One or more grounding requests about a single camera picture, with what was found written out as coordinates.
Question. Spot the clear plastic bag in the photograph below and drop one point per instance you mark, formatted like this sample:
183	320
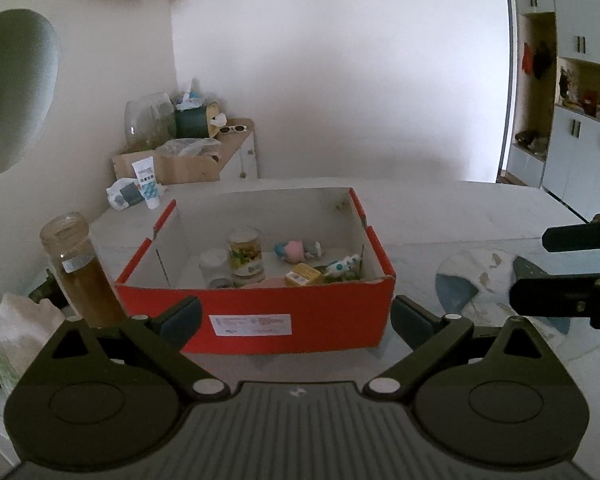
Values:
190	147

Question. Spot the white tube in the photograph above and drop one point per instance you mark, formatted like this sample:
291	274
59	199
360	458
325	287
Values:
146	182

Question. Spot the white wall cabinet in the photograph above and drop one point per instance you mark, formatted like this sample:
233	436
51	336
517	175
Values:
580	160

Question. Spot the red cardboard box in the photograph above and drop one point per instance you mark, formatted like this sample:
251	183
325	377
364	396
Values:
330	320

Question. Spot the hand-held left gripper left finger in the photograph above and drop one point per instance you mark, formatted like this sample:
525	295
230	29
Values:
180	322

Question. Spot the white sideboard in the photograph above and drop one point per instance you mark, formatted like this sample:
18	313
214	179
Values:
240	157

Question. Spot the dark clutter heap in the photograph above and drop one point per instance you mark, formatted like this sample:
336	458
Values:
530	141

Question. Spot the white sunglasses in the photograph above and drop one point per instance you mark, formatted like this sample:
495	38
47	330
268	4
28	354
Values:
232	129

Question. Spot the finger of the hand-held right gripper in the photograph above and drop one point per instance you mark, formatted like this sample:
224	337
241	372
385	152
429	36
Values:
575	237
550	297

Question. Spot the amber glass bottle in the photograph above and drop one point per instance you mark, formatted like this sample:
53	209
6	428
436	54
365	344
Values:
82	280

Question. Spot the brown paper bag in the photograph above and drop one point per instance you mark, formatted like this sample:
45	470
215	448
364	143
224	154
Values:
185	170

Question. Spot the green tissue box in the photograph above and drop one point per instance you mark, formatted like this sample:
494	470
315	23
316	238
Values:
191	124

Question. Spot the white blue toy figure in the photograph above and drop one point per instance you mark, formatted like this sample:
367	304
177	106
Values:
342	265

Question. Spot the glass bowl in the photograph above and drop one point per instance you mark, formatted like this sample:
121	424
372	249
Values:
147	122

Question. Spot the dark hanging cap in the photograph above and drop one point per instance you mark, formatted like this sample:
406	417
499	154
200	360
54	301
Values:
543	60

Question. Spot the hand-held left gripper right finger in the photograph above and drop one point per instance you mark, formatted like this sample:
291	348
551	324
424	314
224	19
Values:
410	322

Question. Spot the small yellow box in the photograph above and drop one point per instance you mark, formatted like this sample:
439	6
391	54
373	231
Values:
304	274

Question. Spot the wooden tissue box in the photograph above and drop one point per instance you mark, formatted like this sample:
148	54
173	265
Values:
216	120

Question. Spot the row of shelf ornaments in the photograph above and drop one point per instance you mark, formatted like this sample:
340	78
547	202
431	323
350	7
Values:
590	97

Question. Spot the white crumpled tissue bag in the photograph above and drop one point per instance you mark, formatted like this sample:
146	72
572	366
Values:
22	330

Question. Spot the white crumpled packet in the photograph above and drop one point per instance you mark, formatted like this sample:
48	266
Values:
122	195

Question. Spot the grey-green round pad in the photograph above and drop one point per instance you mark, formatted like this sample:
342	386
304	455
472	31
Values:
20	90

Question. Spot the red hanging cap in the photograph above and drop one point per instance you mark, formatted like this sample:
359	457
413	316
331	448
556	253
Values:
528	60

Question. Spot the pink plush toy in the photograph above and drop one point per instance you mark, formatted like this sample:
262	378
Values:
295	251

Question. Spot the round printed turntable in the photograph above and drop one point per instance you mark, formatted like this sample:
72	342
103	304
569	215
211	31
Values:
460	285

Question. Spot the green labelled can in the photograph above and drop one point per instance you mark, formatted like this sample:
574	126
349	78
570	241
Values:
245	255

